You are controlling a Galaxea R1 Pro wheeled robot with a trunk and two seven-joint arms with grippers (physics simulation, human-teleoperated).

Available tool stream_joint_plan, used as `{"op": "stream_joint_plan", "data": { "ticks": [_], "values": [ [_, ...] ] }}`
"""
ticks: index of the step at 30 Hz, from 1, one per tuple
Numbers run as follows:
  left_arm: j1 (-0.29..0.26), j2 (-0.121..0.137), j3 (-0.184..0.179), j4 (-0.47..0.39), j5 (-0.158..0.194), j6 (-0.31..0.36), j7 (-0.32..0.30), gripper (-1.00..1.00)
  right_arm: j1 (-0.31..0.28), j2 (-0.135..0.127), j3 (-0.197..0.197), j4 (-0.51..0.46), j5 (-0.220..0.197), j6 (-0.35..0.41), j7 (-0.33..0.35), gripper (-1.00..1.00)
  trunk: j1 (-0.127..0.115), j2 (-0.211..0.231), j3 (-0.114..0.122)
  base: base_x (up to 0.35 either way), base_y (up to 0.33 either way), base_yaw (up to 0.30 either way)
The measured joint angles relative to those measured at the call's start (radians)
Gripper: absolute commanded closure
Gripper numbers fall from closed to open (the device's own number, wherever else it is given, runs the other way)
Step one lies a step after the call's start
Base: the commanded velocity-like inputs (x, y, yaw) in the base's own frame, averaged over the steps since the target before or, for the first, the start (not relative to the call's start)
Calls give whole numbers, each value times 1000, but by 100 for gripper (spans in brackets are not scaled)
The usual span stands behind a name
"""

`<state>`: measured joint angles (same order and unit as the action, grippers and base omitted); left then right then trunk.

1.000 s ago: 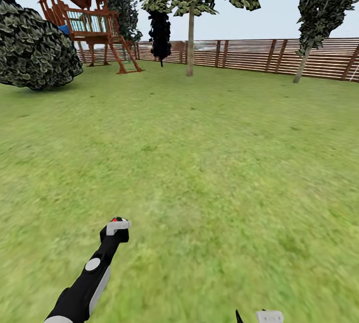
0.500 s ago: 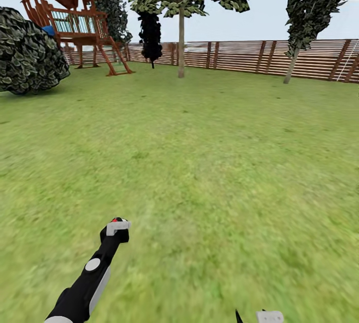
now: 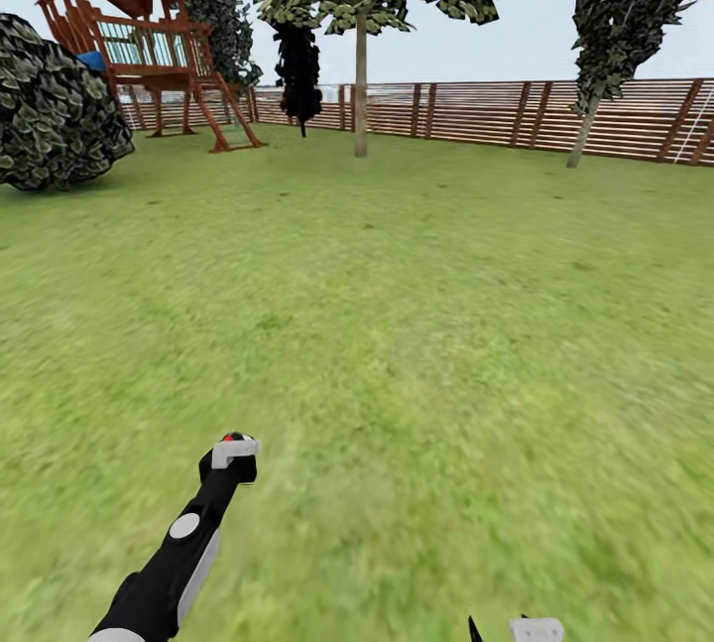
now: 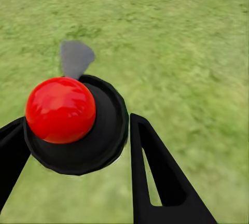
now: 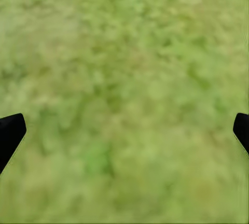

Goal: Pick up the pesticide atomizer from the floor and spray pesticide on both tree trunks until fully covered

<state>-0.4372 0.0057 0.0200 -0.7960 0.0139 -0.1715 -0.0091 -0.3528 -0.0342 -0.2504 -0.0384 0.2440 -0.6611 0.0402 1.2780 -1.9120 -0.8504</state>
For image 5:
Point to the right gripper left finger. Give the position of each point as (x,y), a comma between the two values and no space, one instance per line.
(12,131)

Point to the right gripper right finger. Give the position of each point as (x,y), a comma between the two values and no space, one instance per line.
(241,129)

